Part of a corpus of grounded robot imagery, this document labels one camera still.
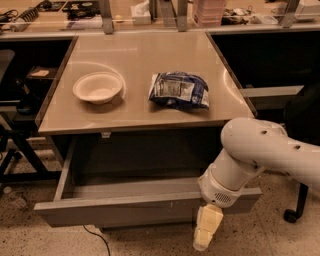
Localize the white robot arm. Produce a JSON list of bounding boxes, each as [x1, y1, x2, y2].
[[193, 118, 320, 251]]

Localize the grey drawer cabinet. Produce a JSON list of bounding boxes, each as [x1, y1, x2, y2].
[[34, 30, 258, 233]]

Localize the blue chip bag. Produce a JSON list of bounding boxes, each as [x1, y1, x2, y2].
[[149, 71, 209, 110]]

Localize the black office chair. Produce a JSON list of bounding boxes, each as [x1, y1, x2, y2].
[[283, 76, 320, 224]]

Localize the black power cable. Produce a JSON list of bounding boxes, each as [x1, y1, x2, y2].
[[82, 225, 112, 256]]

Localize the pink plastic basket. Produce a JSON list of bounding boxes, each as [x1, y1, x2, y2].
[[192, 0, 226, 27]]

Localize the clear plastic bottle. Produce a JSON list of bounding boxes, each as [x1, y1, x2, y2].
[[3, 186, 28, 210]]

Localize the white paper bowl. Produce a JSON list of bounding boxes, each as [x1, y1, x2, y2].
[[73, 72, 123, 105]]

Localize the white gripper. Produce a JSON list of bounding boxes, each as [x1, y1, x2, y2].
[[193, 168, 244, 251]]

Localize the black left desk frame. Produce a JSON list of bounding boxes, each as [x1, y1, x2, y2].
[[0, 49, 64, 184]]

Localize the grey top drawer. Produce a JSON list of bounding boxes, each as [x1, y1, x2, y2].
[[33, 134, 263, 229]]

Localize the white tissue box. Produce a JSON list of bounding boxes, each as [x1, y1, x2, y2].
[[131, 0, 151, 25]]

